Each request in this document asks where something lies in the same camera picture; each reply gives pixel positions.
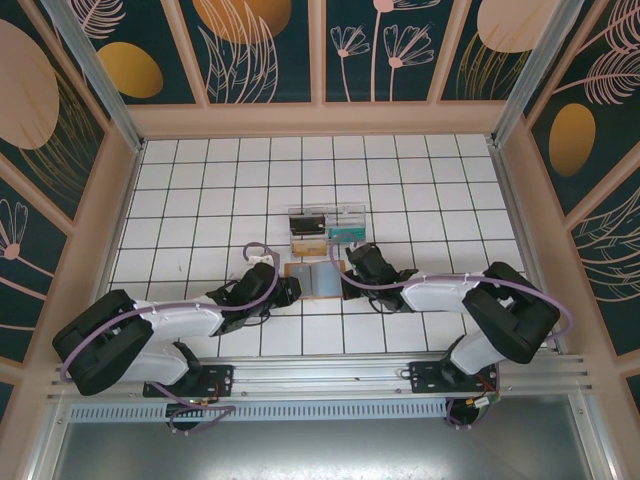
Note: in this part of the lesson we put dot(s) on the aluminium mounting rail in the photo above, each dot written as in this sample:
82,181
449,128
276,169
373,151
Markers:
320,380

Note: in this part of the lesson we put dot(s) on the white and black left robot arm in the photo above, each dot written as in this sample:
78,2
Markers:
175,320

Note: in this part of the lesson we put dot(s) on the aluminium frame post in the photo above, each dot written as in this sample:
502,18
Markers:
526,75
112,102

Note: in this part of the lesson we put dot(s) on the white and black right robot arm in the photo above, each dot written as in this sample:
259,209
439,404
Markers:
440,300

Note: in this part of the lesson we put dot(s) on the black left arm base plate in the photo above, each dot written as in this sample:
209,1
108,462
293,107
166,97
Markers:
220,377

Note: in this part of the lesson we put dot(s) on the clear plastic organizer box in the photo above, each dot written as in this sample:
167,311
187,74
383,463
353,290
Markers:
345,212

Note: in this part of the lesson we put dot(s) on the orange board with grey pad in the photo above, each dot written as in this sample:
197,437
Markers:
325,280

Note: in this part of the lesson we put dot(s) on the black credit card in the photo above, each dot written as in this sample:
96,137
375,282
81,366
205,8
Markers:
306,225

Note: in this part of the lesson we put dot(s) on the teal credit card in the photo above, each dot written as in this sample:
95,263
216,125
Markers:
347,233

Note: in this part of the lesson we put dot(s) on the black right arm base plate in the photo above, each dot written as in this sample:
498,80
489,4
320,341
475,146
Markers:
425,377

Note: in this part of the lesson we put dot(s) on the yellow credit card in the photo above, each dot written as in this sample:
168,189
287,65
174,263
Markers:
310,250

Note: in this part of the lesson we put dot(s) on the aluminium side rail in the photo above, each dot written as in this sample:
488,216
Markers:
529,250

